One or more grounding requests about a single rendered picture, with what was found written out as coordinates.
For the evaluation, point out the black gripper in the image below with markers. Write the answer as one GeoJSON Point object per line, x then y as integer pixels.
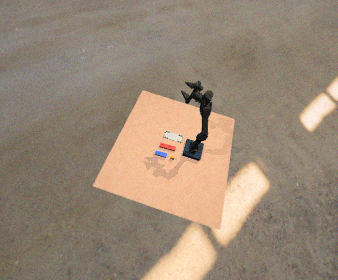
{"type": "Point", "coordinates": [196, 95]}

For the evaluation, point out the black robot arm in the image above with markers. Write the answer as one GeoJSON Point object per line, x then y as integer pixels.
{"type": "Point", "coordinates": [205, 112]}

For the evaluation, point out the red fuselage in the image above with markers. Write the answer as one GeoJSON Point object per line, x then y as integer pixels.
{"type": "Point", "coordinates": [166, 146]}

